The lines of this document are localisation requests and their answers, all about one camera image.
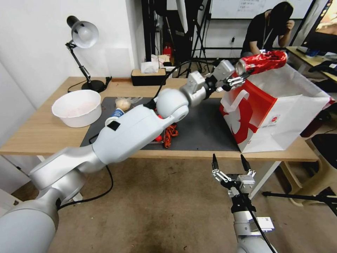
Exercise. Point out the black light stand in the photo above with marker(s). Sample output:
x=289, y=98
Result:
x=200, y=39

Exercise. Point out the black computer monitor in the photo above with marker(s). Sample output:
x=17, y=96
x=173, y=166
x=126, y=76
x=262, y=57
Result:
x=326, y=25

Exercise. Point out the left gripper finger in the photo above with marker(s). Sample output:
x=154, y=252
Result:
x=231, y=85
x=237, y=77

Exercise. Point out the beige plastic stool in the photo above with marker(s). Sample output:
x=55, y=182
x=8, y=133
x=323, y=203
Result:
x=316, y=181

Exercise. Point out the black tripod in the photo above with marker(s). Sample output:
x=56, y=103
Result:
x=302, y=196

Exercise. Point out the wooden table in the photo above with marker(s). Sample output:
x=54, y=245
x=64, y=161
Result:
x=39, y=131

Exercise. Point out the whiteboard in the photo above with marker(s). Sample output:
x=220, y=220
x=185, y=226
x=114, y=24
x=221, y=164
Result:
x=229, y=9

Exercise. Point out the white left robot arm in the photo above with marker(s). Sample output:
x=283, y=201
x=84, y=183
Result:
x=126, y=131

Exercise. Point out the person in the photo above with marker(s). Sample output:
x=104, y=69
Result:
x=256, y=31

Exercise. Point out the red drink can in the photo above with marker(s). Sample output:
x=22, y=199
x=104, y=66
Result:
x=266, y=62

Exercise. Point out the white plastic bag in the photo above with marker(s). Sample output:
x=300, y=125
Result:
x=161, y=59

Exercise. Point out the black desk lamp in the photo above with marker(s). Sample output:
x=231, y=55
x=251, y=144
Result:
x=84, y=33

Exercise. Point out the white plastic bowl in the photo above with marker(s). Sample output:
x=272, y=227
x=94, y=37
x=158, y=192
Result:
x=76, y=116

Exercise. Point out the dark grey table mat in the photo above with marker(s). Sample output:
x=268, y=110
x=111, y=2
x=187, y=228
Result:
x=205, y=124

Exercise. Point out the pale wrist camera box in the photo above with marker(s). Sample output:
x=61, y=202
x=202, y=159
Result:
x=246, y=183
x=224, y=69

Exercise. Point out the wooden office desk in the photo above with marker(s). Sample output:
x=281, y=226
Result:
x=302, y=57

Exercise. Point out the white tissue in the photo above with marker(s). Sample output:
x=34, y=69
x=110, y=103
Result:
x=149, y=67

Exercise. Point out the red white paper delivery bag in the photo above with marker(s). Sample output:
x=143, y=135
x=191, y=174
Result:
x=287, y=118

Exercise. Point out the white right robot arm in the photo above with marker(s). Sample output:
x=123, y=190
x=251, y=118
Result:
x=244, y=226

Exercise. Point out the black cloth bundle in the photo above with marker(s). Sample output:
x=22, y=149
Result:
x=325, y=67

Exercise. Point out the black tissue box wooden lid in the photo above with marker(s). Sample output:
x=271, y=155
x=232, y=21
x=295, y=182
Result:
x=147, y=79

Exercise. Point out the bread in clear plastic bag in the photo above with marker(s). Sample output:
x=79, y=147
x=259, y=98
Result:
x=123, y=103

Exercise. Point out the blue white paper cup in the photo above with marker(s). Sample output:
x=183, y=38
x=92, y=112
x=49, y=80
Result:
x=117, y=114

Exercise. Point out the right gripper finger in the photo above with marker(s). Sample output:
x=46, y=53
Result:
x=247, y=166
x=219, y=174

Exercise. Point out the black seat cushion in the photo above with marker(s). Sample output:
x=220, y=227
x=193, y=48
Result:
x=327, y=149

